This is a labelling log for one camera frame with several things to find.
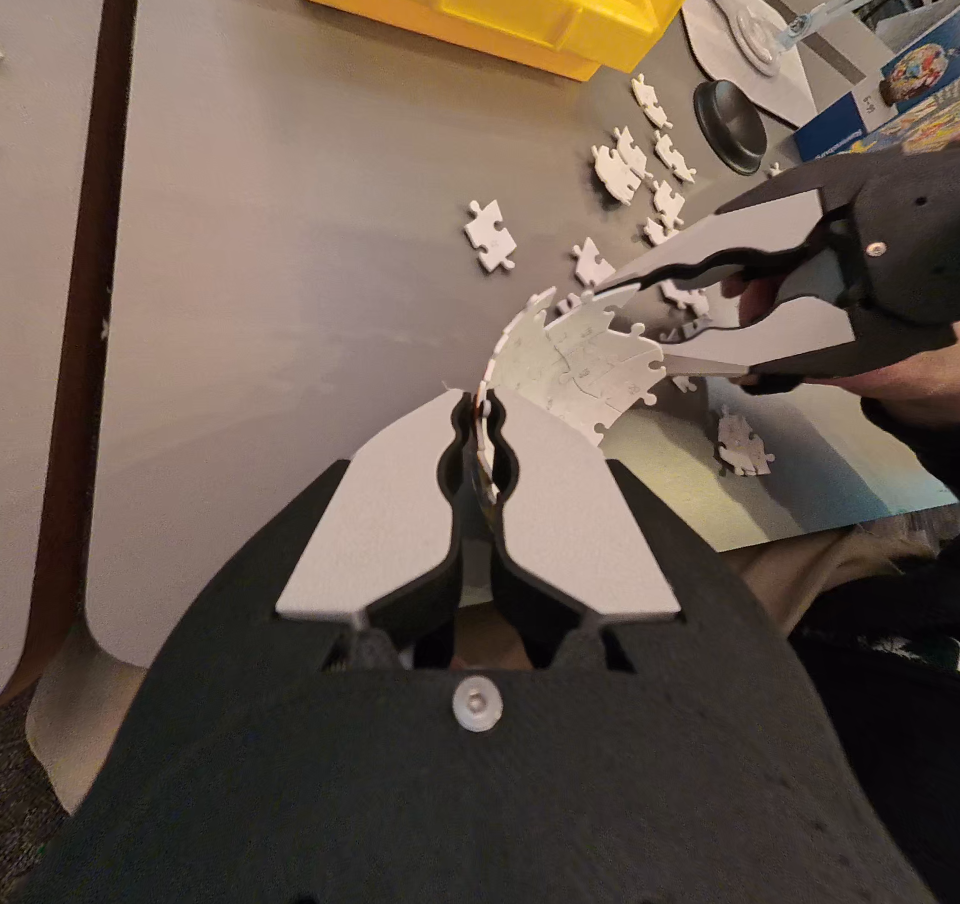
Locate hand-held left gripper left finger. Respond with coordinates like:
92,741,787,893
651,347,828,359
276,388,475,670

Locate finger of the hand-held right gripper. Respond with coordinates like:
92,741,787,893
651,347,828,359
591,190,828,298
663,296,858,380

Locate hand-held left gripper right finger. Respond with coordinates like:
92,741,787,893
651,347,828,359
489,394,682,670

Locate partly built puzzle ball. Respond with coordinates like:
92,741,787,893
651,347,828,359
474,285,669,508

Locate puzzle pieces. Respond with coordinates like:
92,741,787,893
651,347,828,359
463,73,785,478

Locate person's right forearm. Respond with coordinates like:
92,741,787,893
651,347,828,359
861,394,960,500

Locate black round ball stand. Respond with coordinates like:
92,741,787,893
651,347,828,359
692,79,770,176

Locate blue puzzle box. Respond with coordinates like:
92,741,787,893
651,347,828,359
793,19,960,164

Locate person's right hand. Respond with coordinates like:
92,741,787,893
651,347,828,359
855,343,960,414

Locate person's beige trousers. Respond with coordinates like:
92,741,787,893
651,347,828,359
450,525,939,671

